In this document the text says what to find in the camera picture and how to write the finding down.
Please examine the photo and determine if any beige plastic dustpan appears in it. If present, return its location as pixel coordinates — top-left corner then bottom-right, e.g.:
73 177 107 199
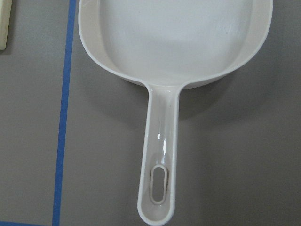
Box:
78 0 273 226

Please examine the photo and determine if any wooden cutting board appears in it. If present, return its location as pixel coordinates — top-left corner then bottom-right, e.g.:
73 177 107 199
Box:
0 0 12 50

